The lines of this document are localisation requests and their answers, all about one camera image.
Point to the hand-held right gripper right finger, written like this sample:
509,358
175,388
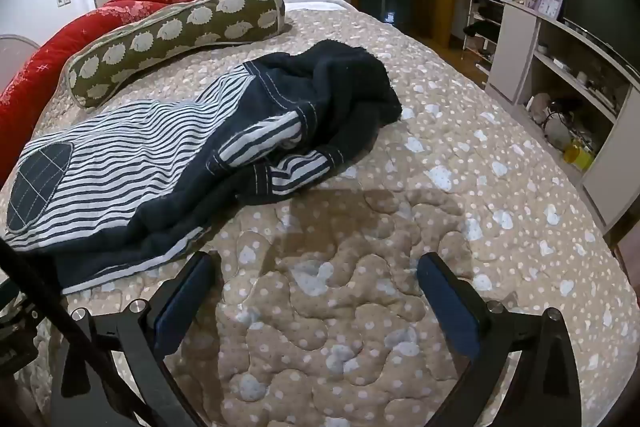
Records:
450,307

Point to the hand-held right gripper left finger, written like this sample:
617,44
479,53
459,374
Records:
181,302

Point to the navy striped pants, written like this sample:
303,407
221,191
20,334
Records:
150,147

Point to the beige quilted bedspread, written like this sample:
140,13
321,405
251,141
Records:
400,217

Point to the yellow container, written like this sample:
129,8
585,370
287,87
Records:
580,155

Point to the white kettle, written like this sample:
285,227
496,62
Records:
556,129

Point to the white shelf unit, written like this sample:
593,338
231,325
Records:
515,52

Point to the green bolster pillow white print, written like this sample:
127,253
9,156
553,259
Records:
175,32

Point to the pale arched headboard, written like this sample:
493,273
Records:
15,57

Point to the red patterned quilt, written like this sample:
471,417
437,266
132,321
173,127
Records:
45,52

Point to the white shoe rack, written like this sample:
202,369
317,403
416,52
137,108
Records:
487,14

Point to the small purple clock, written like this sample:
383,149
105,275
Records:
550,5

